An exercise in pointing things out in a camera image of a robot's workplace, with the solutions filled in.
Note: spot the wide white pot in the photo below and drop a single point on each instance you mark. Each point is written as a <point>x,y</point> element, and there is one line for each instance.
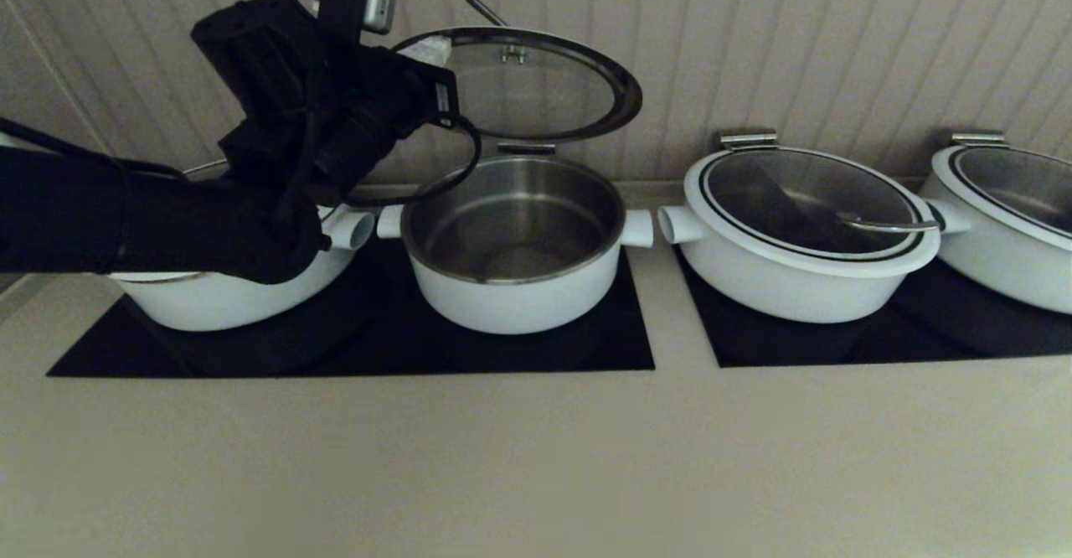
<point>1005,273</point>
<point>234,302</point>
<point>779,294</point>

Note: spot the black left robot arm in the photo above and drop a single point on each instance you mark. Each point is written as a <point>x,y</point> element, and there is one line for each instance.
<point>167,223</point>

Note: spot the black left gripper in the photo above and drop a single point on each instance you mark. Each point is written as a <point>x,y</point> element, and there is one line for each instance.
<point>410,97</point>

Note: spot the black glass cooktop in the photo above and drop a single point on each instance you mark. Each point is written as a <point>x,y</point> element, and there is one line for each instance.
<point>544,353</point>
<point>921,340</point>

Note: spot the deep white pot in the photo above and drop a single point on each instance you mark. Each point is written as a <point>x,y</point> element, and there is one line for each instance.
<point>519,302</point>

